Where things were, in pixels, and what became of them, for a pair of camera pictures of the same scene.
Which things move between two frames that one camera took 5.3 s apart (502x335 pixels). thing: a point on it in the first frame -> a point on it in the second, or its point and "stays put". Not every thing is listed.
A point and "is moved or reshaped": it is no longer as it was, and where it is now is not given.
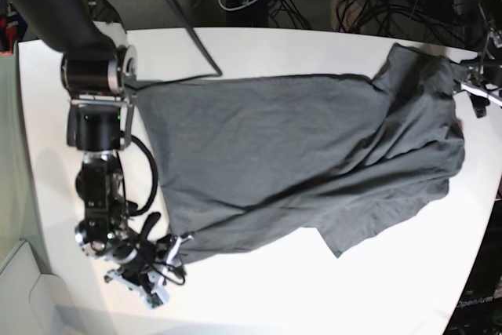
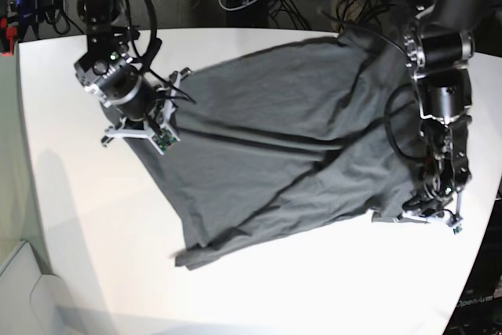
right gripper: (114, 238) -> (123, 91)
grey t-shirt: (243, 155) is moved or reshaped
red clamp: (10, 36) stays put
